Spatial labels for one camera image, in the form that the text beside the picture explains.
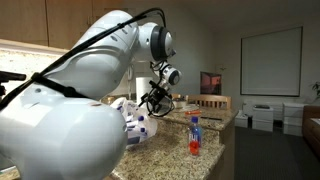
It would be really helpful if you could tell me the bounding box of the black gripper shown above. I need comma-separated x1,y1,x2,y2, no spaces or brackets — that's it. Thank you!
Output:
139,89,168,116

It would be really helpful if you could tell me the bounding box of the flat translucent dish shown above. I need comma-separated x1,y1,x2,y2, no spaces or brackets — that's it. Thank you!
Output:
181,104,201,113

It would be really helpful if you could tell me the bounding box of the wall whiteboard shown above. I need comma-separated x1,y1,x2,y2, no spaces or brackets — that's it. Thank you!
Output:
239,26,304,98

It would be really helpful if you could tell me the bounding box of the small orange item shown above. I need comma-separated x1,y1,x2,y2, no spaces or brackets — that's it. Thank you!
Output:
184,109,203,116

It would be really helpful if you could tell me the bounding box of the translucent plastic shopping bag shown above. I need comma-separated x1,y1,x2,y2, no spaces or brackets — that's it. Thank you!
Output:
109,96,159,147

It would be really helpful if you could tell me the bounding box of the black bracket bar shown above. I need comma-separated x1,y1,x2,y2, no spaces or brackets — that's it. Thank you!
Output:
0,70,27,98

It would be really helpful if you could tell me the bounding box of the green house plant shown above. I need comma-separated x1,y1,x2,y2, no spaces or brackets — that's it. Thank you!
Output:
311,81,320,101

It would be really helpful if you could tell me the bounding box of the white wall phone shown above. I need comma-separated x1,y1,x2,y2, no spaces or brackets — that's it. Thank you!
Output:
126,64,135,81

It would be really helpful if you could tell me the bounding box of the white drawer unit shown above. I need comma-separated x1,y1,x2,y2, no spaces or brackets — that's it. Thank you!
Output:
282,102,306,137

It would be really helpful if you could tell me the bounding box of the white round bowl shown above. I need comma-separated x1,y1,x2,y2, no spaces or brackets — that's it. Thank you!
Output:
172,99,188,110

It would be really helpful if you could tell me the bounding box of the small white storage box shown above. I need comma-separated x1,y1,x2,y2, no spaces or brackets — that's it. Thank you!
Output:
234,109,249,129

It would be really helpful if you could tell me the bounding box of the dark framed reddish picture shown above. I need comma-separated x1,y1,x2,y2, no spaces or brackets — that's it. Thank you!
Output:
199,71,223,96

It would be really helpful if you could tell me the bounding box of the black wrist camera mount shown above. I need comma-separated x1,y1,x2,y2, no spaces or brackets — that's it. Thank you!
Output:
149,79,169,93

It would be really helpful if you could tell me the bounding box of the wooden wall cabinet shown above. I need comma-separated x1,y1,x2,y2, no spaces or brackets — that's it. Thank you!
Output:
0,0,124,56

